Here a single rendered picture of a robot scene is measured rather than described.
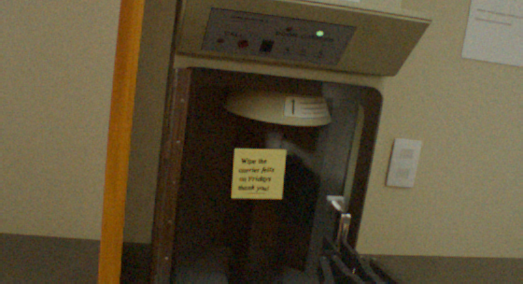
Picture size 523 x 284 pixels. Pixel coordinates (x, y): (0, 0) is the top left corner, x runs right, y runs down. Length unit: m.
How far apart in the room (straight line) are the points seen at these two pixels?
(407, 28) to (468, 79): 0.69
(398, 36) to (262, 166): 0.27
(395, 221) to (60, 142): 0.79
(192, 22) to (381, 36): 0.25
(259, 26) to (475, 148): 0.87
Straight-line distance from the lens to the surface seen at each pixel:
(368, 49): 0.88
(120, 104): 0.81
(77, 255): 1.33
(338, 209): 0.96
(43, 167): 1.39
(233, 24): 0.82
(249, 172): 0.93
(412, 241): 1.59
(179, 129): 0.90
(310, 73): 0.92
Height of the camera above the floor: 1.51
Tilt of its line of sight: 13 degrees down
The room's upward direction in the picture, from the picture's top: 8 degrees clockwise
